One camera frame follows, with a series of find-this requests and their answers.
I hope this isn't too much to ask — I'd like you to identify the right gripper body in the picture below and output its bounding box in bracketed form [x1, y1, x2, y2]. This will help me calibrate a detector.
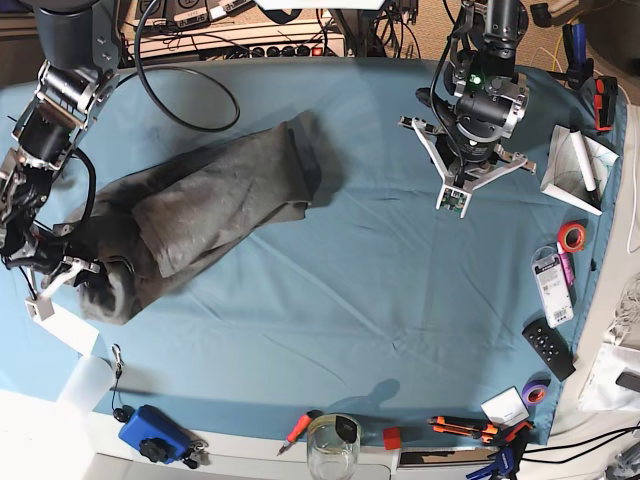
[2, 227, 75, 273]

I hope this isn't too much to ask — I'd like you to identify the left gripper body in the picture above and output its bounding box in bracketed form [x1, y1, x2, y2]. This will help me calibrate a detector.
[436, 117, 501, 173]

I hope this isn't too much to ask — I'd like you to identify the dark grey T-shirt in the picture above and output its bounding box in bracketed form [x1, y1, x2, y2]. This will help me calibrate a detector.
[76, 110, 335, 326]

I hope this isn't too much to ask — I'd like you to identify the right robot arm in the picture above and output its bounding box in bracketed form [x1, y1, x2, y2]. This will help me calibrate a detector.
[1, 1, 122, 285]

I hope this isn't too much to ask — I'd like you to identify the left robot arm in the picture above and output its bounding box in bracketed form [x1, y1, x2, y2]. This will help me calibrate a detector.
[416, 1, 529, 174]

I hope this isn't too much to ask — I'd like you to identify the white paper card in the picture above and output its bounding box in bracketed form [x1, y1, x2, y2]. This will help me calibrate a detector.
[34, 303, 99, 356]

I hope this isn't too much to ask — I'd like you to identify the translucent plastic cup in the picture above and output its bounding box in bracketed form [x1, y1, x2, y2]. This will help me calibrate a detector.
[56, 355, 115, 422]

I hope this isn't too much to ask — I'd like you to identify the white paper tray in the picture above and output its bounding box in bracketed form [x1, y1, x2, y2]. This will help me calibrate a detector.
[540, 125, 619, 216]

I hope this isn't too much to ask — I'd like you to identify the white marker pen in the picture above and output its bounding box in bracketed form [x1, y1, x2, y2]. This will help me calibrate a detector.
[569, 126, 597, 193]

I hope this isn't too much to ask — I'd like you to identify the red tape roll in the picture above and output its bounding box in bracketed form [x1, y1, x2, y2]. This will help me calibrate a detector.
[557, 222, 586, 253]

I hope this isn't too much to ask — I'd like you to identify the blue black bar clamp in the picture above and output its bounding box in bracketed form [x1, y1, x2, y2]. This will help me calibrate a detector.
[549, 23, 594, 90]

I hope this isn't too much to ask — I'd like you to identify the white labelled package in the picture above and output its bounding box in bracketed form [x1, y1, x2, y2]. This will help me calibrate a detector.
[531, 246, 574, 328]

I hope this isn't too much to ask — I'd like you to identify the purple small bottle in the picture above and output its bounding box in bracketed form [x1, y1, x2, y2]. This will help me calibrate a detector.
[556, 241, 575, 287]

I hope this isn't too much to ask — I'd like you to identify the red black clamp tool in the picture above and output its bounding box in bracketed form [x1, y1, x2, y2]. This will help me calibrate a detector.
[594, 76, 618, 133]

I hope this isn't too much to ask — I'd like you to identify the blue box with knob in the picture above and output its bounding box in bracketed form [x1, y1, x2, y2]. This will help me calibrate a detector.
[118, 405, 191, 465]

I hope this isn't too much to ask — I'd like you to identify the black remote control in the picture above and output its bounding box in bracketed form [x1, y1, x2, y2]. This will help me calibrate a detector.
[522, 318, 576, 382]

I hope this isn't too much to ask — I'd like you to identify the purple tape roll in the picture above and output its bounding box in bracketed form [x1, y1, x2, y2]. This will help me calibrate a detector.
[521, 380, 549, 407]

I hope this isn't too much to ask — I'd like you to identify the white small card box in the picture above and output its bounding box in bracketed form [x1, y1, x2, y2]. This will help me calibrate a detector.
[481, 387, 529, 428]

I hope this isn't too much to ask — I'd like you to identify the orange black utility knife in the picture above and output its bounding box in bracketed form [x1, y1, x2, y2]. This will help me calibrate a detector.
[427, 416, 499, 443]

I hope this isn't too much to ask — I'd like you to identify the white plastic bag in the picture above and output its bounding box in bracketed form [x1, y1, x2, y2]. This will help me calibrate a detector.
[578, 343, 639, 412]

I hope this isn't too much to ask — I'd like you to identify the clear glass jar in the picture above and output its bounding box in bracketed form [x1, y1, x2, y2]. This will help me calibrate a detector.
[307, 414, 361, 480]

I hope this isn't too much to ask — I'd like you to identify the red cube block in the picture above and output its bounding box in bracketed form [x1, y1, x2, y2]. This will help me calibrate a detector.
[382, 427, 402, 451]

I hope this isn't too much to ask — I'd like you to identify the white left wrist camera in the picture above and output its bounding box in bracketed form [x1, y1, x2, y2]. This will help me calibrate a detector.
[398, 116, 537, 218]

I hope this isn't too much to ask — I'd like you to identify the black lanyard with clip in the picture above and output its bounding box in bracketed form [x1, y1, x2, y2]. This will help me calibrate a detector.
[110, 342, 130, 423]

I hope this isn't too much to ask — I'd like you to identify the power strip with red switch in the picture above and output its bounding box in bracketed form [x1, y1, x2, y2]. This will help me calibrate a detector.
[249, 43, 344, 58]

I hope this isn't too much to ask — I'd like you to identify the red handled screwdriver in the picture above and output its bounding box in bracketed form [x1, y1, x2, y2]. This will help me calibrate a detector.
[277, 409, 322, 456]

